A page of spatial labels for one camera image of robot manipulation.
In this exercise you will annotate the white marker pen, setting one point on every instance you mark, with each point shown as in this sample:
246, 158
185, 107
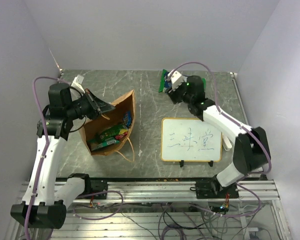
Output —
226, 143

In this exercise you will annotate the brown paper bag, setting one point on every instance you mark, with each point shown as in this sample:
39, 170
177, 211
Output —
91, 128

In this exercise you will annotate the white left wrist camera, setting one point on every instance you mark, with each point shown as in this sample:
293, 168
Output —
77, 83

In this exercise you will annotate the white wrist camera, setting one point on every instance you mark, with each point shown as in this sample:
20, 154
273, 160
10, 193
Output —
77, 83
176, 79

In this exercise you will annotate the yellow green snack packet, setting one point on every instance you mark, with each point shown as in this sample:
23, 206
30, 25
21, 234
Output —
113, 131

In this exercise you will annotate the white dry-erase board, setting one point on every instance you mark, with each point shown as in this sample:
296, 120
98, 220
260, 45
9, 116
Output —
190, 140

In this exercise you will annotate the green POES snack packet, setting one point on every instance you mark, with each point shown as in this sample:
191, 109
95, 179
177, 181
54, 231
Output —
95, 145

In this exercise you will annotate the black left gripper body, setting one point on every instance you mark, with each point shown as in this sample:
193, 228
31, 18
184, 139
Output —
84, 107

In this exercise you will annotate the dark blue snack packet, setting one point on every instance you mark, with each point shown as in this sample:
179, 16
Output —
167, 83

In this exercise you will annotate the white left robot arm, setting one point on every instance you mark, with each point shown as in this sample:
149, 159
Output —
50, 160

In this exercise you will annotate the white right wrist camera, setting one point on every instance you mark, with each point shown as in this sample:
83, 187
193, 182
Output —
176, 79

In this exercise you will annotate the green Chiuba chips bag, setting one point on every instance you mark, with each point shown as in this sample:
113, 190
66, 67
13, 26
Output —
161, 86

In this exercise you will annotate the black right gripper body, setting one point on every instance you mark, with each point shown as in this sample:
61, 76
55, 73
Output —
179, 94

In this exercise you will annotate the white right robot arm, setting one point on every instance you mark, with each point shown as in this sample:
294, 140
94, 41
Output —
251, 149

